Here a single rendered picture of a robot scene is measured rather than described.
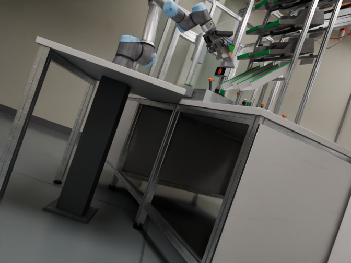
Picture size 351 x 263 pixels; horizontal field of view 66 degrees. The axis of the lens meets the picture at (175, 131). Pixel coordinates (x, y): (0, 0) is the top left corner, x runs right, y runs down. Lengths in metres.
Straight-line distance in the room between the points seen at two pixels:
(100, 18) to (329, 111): 4.34
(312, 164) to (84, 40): 4.38
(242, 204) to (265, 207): 0.13
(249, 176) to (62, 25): 4.62
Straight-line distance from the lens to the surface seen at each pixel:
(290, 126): 1.23
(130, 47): 1.71
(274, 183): 1.24
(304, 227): 1.49
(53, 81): 5.15
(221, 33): 1.67
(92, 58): 1.31
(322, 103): 5.52
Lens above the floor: 0.66
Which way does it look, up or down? level
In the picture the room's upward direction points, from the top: 19 degrees clockwise
